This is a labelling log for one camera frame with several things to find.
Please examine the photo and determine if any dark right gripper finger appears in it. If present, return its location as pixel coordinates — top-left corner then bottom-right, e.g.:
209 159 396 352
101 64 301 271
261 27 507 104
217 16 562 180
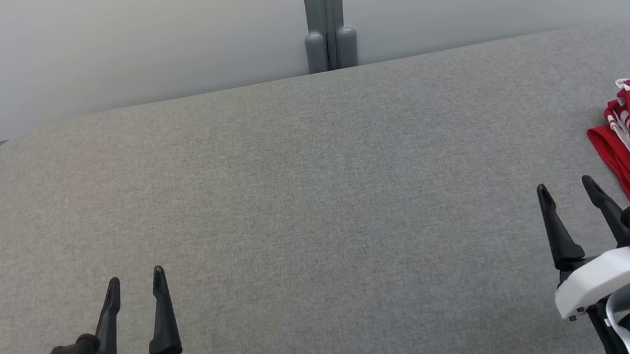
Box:
581 171 630 251
535 179 588 273

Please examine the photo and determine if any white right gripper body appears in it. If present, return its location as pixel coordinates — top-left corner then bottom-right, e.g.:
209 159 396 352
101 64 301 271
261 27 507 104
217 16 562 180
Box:
549 246 630 323

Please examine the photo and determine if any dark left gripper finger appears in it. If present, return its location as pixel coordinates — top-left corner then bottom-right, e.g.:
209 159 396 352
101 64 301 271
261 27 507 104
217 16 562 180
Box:
138 264 184 354
88 276 130 354

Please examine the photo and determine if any grey fabric sofa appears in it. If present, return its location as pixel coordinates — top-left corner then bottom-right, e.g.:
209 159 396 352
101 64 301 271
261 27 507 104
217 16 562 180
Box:
0 20 630 354

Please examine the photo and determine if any grey partition post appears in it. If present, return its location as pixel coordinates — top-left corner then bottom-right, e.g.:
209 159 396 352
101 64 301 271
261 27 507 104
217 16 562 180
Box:
299 0 361 74

